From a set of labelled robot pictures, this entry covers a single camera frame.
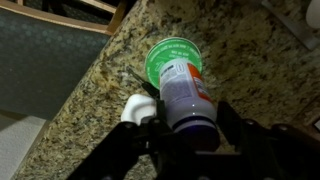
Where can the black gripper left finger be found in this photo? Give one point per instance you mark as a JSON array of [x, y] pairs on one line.
[[133, 150]]

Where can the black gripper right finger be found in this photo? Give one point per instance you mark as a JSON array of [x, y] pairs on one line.
[[276, 153]]

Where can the white supplement bottle orange label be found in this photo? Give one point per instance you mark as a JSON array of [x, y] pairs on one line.
[[186, 100]]

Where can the granite kitchen counter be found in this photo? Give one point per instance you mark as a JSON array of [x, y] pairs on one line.
[[250, 73]]

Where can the small white plastic object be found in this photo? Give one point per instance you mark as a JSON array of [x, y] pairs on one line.
[[137, 107]]

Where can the small dark key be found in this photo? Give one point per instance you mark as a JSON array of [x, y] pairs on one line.
[[143, 81]]

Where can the green round plastic lid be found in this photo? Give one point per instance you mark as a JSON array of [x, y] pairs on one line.
[[160, 55]]

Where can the white plastic spoon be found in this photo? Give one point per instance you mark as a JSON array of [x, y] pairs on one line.
[[293, 28]]

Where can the wooden chair dark seat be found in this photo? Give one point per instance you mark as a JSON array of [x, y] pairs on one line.
[[43, 60]]

